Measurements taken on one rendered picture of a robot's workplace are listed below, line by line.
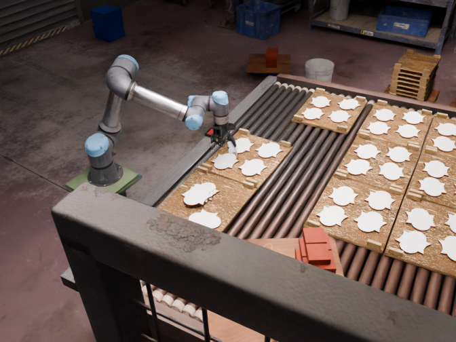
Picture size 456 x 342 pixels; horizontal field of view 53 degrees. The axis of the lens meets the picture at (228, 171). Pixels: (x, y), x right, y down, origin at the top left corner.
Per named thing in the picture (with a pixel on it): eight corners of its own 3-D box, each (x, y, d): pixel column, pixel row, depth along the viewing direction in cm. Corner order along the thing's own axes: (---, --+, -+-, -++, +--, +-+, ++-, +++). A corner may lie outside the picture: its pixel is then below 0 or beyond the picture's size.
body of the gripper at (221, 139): (210, 144, 235) (209, 124, 227) (219, 136, 240) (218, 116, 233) (223, 148, 231) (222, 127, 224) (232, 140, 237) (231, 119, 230)
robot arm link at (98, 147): (86, 167, 236) (79, 146, 227) (95, 150, 246) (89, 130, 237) (108, 168, 235) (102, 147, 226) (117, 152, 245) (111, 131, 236)
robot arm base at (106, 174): (85, 178, 245) (80, 163, 239) (105, 162, 254) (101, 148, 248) (105, 188, 238) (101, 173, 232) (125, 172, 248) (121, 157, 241)
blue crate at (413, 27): (375, 30, 605) (378, 14, 591) (382, 21, 634) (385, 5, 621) (424, 37, 580) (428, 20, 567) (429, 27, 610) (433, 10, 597)
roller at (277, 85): (88, 279, 194) (86, 271, 191) (276, 85, 328) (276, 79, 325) (98, 283, 192) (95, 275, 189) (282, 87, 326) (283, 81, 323)
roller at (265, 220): (189, 326, 174) (188, 318, 171) (345, 100, 309) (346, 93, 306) (200, 332, 172) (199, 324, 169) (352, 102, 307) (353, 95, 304)
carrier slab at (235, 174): (199, 169, 244) (199, 167, 243) (238, 133, 272) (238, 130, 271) (258, 190, 229) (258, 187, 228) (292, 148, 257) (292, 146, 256)
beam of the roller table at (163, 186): (62, 285, 194) (59, 275, 190) (268, 82, 338) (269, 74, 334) (78, 292, 190) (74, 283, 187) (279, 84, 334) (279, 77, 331)
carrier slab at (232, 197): (149, 218, 216) (149, 215, 215) (197, 171, 243) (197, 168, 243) (213, 243, 201) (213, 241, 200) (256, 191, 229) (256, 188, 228)
